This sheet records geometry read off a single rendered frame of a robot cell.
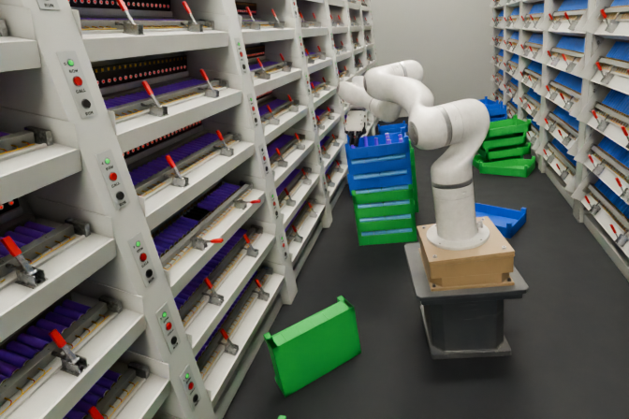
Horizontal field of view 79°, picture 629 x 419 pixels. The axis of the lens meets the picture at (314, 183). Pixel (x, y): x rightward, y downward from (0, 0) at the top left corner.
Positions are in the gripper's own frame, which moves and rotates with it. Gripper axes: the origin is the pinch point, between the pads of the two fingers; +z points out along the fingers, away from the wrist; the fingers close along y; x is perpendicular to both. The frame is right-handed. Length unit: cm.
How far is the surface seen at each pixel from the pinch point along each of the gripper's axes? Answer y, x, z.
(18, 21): -20, 139, -1
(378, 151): -11.9, -3.9, 3.5
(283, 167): 14.9, 32.6, 16.6
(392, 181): -16.3, -13.1, 17.4
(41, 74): -20, 135, 7
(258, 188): 6, 55, 26
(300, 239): 14, 16, 50
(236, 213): -2, 71, 35
